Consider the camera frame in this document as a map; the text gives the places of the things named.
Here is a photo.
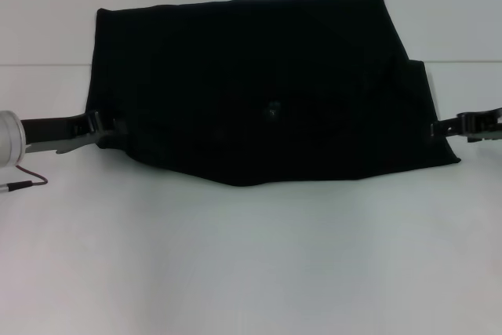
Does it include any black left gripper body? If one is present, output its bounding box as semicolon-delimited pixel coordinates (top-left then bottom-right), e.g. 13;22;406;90
19;110;105;156

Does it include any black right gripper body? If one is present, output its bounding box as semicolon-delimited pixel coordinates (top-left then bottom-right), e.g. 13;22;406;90
456;106;502;144

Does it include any black shirt with FREE print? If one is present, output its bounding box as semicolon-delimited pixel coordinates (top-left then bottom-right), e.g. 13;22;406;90
85;0;462;189

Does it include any left arm cable with plug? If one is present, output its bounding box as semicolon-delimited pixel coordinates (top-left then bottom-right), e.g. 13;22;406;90
0;163;49;194

